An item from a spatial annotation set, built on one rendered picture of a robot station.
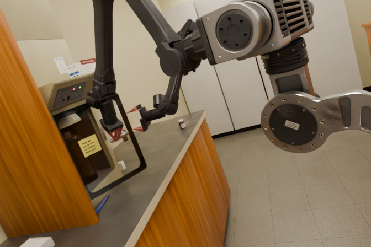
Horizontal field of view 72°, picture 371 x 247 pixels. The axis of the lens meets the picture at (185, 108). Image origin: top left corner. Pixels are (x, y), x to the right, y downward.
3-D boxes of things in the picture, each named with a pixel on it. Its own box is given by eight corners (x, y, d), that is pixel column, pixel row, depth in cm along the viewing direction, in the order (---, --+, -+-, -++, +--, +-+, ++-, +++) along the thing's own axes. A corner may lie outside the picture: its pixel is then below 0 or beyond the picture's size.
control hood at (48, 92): (41, 114, 101) (30, 90, 99) (89, 95, 131) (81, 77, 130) (63, 106, 98) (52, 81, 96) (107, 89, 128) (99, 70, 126)
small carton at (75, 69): (70, 79, 117) (65, 66, 116) (77, 78, 122) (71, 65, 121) (80, 75, 116) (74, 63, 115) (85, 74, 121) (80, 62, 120)
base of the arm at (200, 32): (215, 64, 63) (199, 16, 61) (190, 72, 68) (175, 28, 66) (230, 57, 69) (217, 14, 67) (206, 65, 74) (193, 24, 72)
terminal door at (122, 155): (87, 202, 110) (47, 117, 103) (147, 167, 126) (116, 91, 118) (88, 203, 110) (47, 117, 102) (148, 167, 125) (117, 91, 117)
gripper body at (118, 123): (110, 133, 103) (105, 118, 99) (100, 123, 110) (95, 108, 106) (124, 127, 107) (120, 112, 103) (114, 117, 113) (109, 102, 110)
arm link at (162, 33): (95, -61, 72) (123, -55, 79) (80, -21, 81) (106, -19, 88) (186, 66, 67) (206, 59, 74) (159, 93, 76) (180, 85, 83)
